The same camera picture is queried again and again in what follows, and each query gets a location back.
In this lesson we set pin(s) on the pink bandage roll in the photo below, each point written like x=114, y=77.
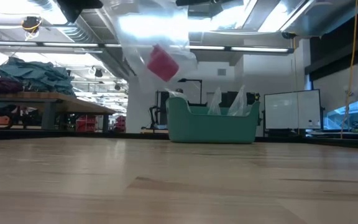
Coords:
x=163, y=63

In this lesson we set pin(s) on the red storage bins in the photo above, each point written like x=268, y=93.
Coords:
x=120, y=124
x=85, y=124

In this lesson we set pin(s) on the person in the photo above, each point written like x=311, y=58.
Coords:
x=179, y=91

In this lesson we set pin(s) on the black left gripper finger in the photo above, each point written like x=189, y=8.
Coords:
x=76, y=6

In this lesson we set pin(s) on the whiteboard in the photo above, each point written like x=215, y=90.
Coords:
x=291, y=109

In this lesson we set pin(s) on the black camera stand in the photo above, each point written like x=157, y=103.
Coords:
x=191, y=80

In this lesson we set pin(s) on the black spotlight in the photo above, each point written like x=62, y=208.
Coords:
x=98, y=73
x=117, y=86

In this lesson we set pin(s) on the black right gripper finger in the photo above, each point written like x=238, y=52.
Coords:
x=194, y=2

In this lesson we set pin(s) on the long ceiling light strip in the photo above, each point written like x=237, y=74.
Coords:
x=259, y=49

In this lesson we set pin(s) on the black ceiling device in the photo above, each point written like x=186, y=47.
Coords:
x=31, y=23

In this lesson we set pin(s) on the teal plastic bin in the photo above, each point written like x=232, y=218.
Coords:
x=213, y=129

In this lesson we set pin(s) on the wooden workbench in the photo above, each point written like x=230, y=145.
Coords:
x=73, y=105

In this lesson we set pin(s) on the blue cloth pile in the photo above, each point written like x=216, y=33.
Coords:
x=36, y=76

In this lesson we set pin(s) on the blue lit display screen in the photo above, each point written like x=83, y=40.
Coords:
x=353, y=115

